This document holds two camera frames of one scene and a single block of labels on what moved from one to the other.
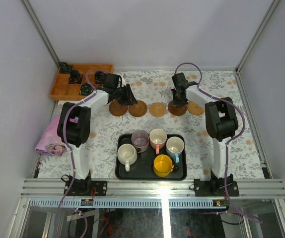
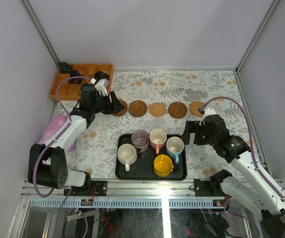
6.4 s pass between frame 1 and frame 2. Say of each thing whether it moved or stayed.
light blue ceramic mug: stayed
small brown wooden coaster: stayed
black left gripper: moved
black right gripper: moved
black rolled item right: stayed
